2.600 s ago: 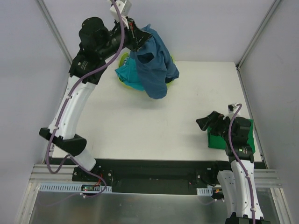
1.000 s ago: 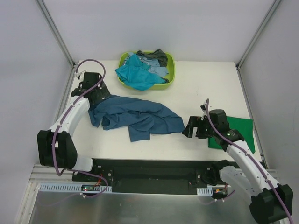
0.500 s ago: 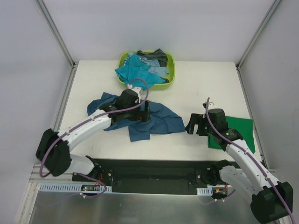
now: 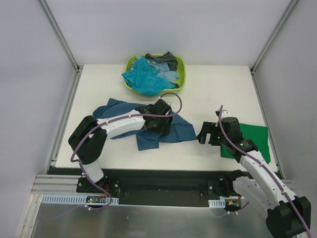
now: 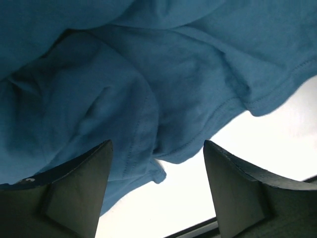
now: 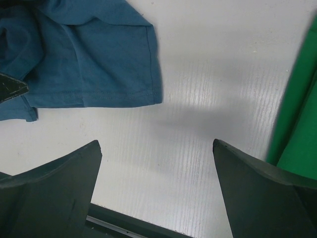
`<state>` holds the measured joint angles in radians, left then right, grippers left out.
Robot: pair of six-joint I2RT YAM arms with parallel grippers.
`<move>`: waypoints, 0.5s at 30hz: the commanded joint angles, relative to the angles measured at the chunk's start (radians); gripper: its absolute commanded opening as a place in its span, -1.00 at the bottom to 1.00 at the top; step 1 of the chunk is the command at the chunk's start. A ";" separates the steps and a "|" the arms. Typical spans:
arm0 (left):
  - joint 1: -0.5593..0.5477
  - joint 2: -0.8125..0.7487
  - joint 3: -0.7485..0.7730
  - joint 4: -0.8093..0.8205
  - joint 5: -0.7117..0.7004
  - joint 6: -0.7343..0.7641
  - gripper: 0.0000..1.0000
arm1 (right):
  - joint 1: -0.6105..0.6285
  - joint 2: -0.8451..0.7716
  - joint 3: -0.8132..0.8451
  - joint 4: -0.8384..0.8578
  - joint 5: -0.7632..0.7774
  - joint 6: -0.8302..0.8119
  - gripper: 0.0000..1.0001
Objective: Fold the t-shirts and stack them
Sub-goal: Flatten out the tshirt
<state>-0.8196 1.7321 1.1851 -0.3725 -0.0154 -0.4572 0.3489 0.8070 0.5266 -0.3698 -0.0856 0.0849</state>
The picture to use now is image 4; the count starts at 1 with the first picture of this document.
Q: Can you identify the light blue t shirt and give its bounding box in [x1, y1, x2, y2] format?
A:
[130, 56, 179, 82]

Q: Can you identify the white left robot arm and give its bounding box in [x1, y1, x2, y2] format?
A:
[68, 99, 173, 193]

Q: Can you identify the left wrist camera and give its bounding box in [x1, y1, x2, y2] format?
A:
[159, 98, 171, 106]

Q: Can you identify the left slotted cable duct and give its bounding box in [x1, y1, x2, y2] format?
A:
[42, 194, 119, 206]

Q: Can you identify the slotted cable duct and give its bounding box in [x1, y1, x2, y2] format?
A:
[42, 194, 119, 206]
[208, 199, 226, 209]

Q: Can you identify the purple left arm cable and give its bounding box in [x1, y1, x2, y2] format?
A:
[70, 92, 184, 212]

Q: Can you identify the folded green t shirt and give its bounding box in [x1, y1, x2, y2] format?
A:
[220, 123, 271, 164]

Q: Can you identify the dark blue t shirt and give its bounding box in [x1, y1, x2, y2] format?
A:
[92, 98, 196, 151]

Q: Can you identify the right aluminium frame post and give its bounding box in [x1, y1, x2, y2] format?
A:
[250, 0, 300, 75]

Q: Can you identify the turquoise t shirt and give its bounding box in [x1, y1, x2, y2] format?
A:
[122, 69, 179, 96]

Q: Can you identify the lime green plastic basket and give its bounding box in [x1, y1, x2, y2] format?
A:
[124, 55, 186, 95]

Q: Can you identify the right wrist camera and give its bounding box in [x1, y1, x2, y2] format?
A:
[215, 110, 231, 119]

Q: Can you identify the dark grey t shirt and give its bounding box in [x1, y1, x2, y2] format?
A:
[145, 52, 178, 71]

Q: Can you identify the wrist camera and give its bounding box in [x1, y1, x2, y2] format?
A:
[159, 98, 171, 106]
[215, 110, 231, 119]

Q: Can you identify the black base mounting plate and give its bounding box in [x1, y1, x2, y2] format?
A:
[48, 168, 239, 207]

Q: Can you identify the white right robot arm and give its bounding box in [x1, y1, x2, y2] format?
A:
[197, 117, 313, 238]

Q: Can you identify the left aluminium frame post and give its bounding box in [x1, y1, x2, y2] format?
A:
[37, 0, 83, 72]

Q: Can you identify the aluminium frame post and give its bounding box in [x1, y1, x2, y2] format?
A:
[37, 0, 83, 72]
[250, 0, 300, 75]

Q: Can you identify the right slotted cable duct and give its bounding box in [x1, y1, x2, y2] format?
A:
[208, 199, 226, 209]

